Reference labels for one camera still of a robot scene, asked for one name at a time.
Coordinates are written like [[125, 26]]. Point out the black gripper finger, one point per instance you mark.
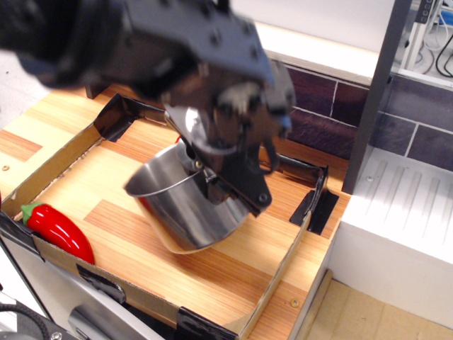
[[236, 167]]

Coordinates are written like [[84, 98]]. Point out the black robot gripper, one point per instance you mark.
[[194, 54]]

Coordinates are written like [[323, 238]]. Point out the stainless steel pot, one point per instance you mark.
[[172, 191]]

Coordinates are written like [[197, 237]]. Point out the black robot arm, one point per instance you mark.
[[49, 39]]

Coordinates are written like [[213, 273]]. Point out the cardboard fence with black tape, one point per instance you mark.
[[109, 215]]

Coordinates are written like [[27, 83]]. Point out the wooden shelf with dark posts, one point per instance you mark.
[[342, 56]]

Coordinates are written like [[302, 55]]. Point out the white sink drainboard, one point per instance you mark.
[[394, 241]]

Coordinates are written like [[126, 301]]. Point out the red toy chili pepper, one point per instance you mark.
[[57, 229]]

